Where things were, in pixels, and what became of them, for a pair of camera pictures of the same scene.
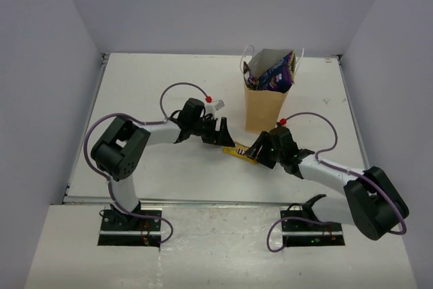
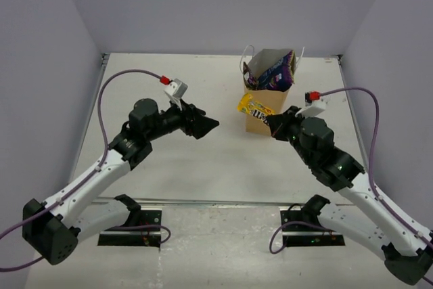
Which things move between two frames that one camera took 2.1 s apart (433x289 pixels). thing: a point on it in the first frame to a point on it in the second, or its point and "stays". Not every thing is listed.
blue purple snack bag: (280, 76) stays
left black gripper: (216, 130) to (192, 120)
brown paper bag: (263, 108) stays
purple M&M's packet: (250, 80) stays
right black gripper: (262, 139) to (279, 122)
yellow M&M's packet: (239, 151) to (246, 104)
